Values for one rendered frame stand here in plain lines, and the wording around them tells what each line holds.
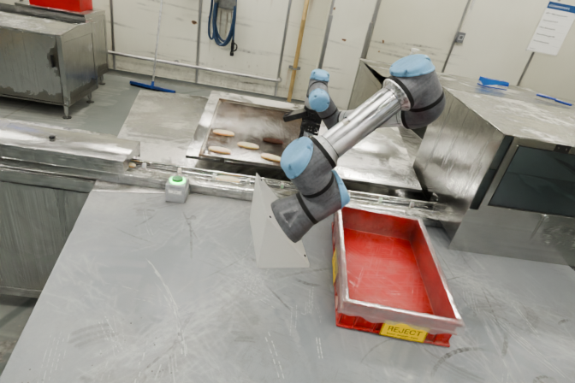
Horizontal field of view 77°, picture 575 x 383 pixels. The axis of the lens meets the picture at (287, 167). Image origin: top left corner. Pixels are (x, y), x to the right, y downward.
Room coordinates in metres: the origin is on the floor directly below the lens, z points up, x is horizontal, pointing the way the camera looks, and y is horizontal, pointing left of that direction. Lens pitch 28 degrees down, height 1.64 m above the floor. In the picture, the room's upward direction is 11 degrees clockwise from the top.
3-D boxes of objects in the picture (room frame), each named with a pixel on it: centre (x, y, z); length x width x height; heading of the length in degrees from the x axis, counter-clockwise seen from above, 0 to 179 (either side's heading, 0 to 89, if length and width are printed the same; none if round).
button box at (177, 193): (1.13, 0.39, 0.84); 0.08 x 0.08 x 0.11; 5
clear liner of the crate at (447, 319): (0.91, -0.37, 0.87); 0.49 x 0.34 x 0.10; 1
